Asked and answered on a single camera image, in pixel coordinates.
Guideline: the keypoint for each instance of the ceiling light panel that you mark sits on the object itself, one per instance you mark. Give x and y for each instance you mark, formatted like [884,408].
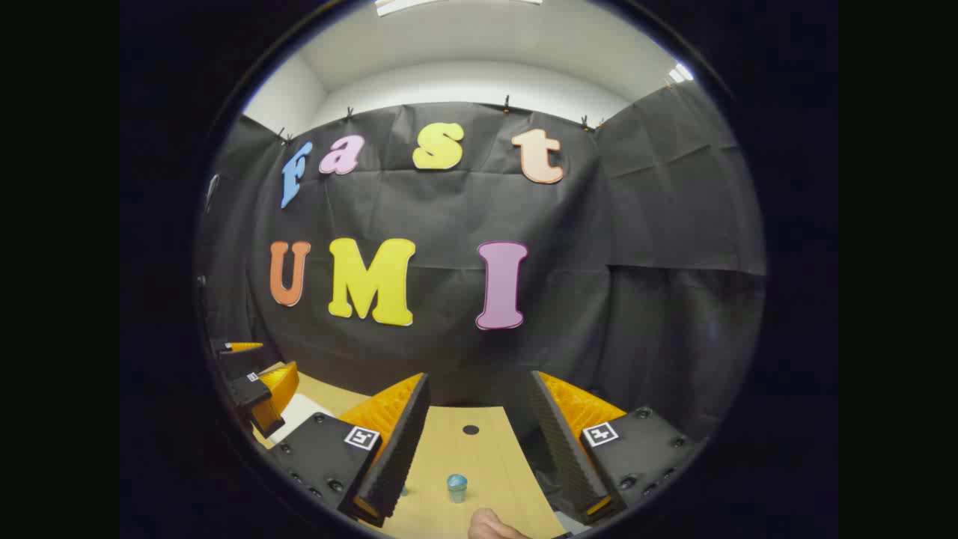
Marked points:
[681,72]
[449,4]

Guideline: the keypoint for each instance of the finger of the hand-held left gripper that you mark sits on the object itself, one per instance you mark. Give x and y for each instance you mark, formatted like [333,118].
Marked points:
[251,393]
[236,363]

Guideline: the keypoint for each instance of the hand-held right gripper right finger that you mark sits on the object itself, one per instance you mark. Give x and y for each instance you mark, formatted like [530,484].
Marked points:
[561,449]

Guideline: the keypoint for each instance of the black backdrop cloth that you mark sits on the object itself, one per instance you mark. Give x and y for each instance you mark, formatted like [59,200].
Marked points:
[449,209]

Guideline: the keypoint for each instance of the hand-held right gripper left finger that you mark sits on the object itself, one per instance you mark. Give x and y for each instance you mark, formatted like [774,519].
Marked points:
[397,449]

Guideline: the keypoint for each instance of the white suitcase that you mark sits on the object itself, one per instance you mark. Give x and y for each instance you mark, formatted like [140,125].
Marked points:
[299,415]

